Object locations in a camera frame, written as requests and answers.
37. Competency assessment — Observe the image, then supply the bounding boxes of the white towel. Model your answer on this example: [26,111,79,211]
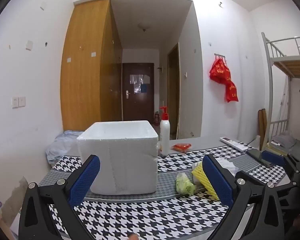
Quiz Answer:
[192,157,239,185]

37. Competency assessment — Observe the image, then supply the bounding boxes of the white wall switch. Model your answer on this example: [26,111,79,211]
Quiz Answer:
[11,96,26,109]

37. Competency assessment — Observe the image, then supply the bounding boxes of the white remote control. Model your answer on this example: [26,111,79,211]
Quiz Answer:
[220,137,252,153]

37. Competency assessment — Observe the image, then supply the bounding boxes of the wall hook rack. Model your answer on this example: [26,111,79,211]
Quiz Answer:
[214,53,225,59]

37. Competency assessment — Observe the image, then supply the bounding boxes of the dark brown entrance door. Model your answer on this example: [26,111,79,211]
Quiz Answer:
[122,63,154,123]

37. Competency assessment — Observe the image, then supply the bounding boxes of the light blue cloth pile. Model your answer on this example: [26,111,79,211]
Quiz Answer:
[45,130,83,167]

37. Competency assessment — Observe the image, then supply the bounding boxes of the metal bunk bed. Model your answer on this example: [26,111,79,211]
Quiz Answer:
[261,32,300,150]

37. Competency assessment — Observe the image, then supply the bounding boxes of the red fire extinguisher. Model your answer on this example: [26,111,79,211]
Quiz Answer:
[154,111,160,126]

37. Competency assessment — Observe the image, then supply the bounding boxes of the ceiling lamp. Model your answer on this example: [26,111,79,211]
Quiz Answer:
[138,22,151,32]

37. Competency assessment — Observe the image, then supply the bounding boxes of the green tissue pack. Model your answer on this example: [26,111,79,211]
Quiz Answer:
[175,172,196,196]

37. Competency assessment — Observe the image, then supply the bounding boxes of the white foam box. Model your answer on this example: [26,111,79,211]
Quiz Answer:
[77,120,158,196]

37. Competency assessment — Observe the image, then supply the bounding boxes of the yellow foam net sleeve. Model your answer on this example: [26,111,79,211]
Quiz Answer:
[191,161,219,201]

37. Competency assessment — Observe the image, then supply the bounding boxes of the white pump lotion bottle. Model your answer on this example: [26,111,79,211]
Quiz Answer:
[160,106,170,156]

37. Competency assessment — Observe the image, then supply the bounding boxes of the red plastic bag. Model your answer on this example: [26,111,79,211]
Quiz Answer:
[209,56,239,102]

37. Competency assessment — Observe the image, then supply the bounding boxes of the wooden wardrobe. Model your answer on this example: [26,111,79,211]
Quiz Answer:
[60,0,122,131]

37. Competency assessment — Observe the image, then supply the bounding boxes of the houndstooth table cloth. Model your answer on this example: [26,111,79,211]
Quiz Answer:
[38,143,291,240]

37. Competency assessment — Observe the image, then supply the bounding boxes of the wooden boards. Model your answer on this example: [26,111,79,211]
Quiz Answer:
[258,108,267,150]

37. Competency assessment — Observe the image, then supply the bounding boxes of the red snack packet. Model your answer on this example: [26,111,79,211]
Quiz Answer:
[171,143,192,153]

